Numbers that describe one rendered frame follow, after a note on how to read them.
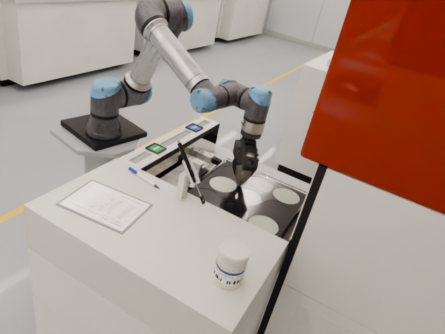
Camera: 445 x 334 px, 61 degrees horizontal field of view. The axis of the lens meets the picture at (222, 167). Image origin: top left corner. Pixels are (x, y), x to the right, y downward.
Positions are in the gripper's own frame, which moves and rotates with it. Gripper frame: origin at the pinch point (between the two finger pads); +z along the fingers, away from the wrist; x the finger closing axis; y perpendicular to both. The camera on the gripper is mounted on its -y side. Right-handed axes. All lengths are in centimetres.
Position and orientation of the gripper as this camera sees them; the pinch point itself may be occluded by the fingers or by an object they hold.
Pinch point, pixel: (240, 183)
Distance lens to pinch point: 135.6
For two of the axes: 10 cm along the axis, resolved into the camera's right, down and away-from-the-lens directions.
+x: -9.8, -0.9, -2.0
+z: -1.8, 8.5, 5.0
